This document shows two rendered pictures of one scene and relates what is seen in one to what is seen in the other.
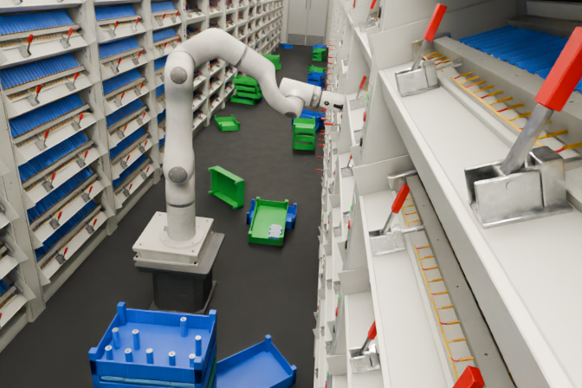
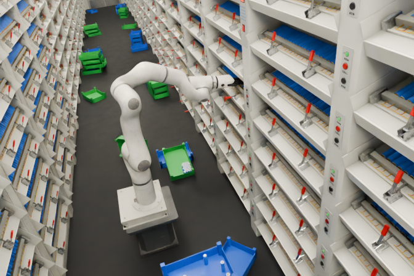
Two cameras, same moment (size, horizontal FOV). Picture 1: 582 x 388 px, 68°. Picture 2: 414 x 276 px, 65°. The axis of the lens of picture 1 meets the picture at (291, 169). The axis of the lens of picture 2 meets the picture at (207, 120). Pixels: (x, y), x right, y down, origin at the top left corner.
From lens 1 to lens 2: 62 cm
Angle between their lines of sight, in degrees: 17
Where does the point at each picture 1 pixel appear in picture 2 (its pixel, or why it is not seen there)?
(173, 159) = (138, 157)
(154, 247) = (135, 215)
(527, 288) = not seen: outside the picture
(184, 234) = (151, 199)
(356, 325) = (358, 228)
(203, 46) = (140, 77)
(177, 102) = (131, 119)
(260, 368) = (232, 258)
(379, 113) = (353, 129)
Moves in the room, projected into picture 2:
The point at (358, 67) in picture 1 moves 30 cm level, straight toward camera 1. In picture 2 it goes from (255, 66) to (281, 92)
